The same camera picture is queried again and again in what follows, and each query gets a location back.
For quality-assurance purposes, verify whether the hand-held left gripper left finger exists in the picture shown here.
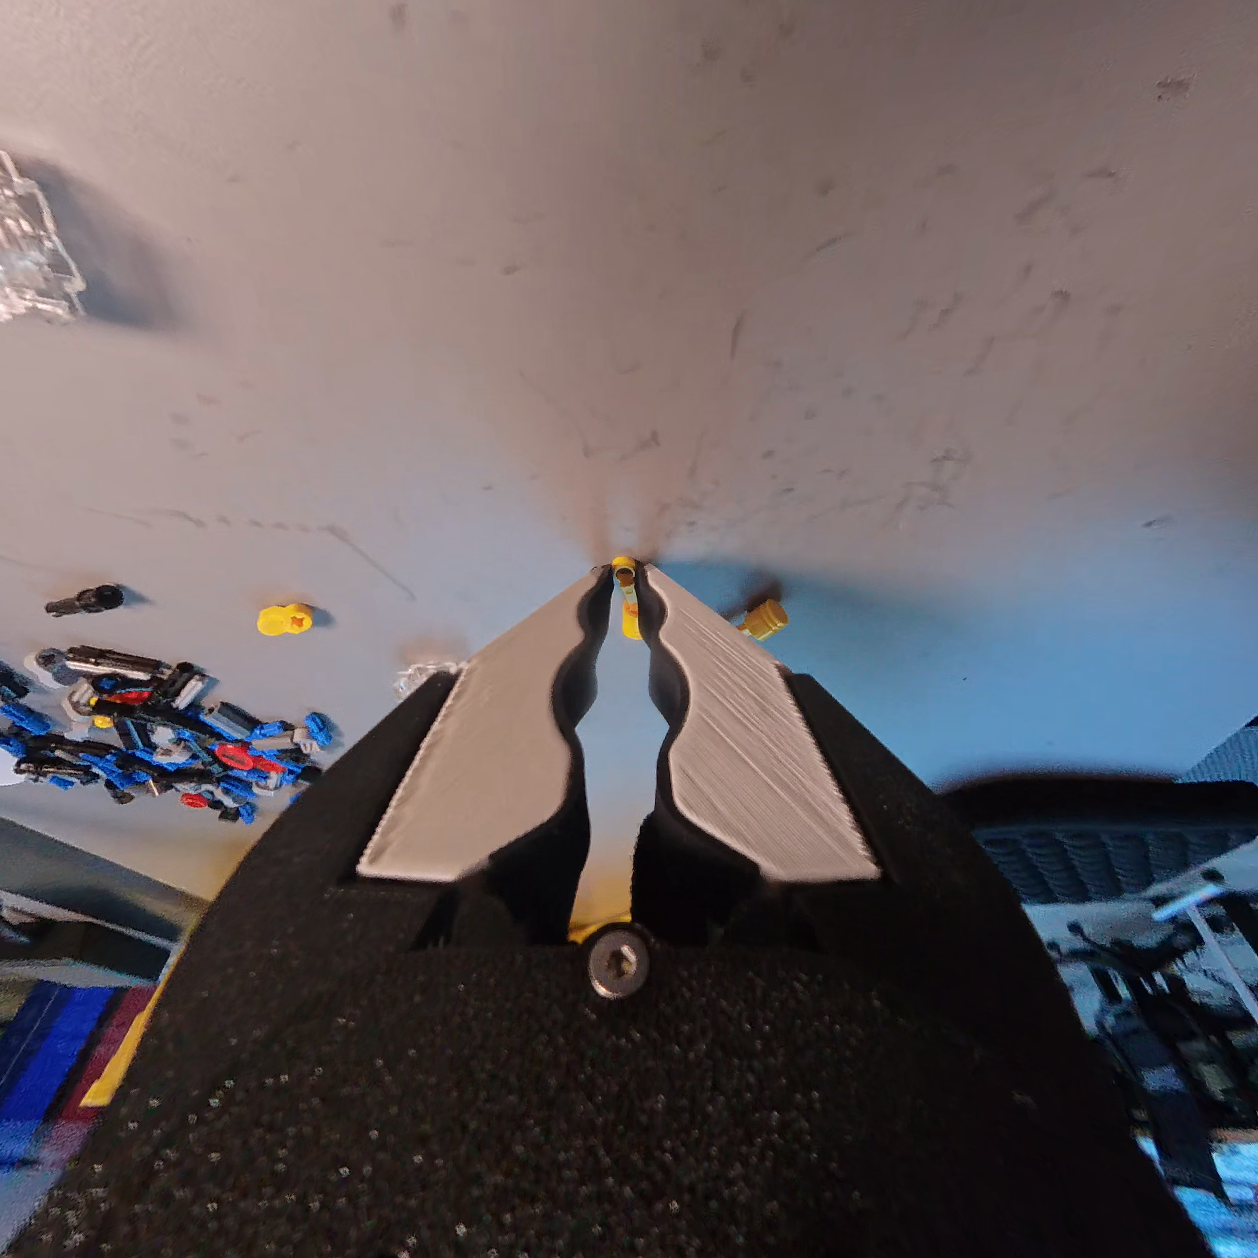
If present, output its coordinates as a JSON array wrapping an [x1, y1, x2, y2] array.
[[354, 565, 615, 947]]

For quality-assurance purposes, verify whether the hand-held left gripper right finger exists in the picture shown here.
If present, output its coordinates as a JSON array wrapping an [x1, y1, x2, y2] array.
[[629, 563, 882, 947]]

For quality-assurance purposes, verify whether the grey desk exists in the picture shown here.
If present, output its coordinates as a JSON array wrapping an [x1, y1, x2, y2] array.
[[0, 0, 1258, 900]]

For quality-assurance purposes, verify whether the pile of mixed small bricks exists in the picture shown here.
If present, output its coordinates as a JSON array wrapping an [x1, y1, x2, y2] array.
[[0, 643, 337, 828]]

